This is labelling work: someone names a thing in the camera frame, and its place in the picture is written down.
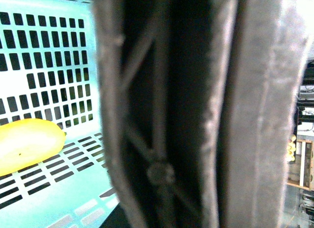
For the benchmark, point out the light blue plastic basket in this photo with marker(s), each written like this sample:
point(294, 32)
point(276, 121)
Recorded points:
point(48, 70)

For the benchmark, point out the brown basket handle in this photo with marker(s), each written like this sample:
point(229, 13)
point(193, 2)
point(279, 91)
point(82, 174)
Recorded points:
point(198, 100)

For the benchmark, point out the yellow mango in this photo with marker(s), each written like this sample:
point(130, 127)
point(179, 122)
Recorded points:
point(24, 143)

